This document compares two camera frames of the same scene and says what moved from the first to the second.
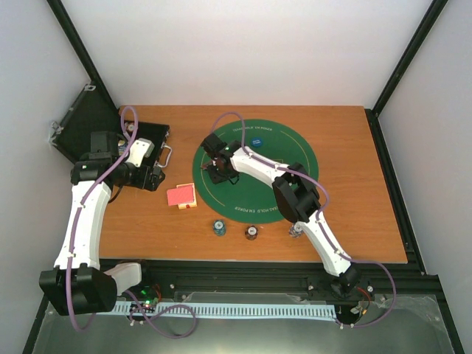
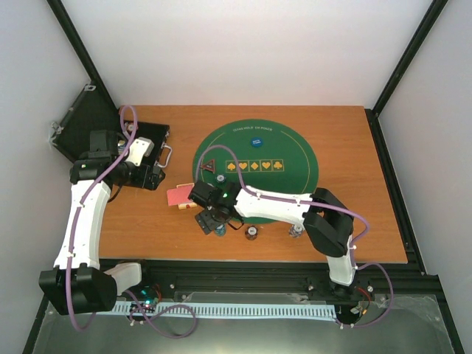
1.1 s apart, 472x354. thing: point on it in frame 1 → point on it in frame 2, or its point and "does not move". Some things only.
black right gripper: [215, 179] → [208, 224]
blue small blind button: [257, 141] does not move
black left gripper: [141, 182] does not move
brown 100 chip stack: [251, 232] does not move
